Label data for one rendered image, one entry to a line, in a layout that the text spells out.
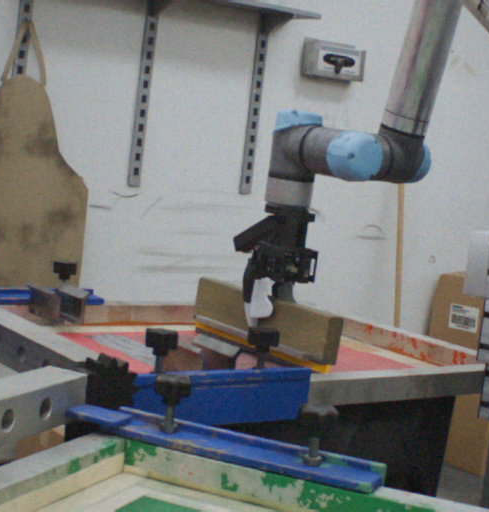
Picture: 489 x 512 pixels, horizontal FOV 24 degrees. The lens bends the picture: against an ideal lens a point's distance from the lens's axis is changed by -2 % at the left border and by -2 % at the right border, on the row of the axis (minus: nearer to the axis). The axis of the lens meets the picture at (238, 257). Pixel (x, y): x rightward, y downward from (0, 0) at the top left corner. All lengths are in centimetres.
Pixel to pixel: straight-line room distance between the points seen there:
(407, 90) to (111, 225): 233
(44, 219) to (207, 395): 241
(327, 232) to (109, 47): 121
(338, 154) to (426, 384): 37
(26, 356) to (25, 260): 240
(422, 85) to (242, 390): 60
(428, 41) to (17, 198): 221
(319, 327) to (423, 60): 44
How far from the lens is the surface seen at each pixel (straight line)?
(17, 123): 382
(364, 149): 177
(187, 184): 422
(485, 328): 167
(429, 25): 185
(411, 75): 186
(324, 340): 179
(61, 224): 393
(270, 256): 188
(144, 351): 184
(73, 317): 193
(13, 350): 149
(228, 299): 199
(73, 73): 395
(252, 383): 154
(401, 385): 174
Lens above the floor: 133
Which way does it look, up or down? 6 degrees down
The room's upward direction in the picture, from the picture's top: 6 degrees clockwise
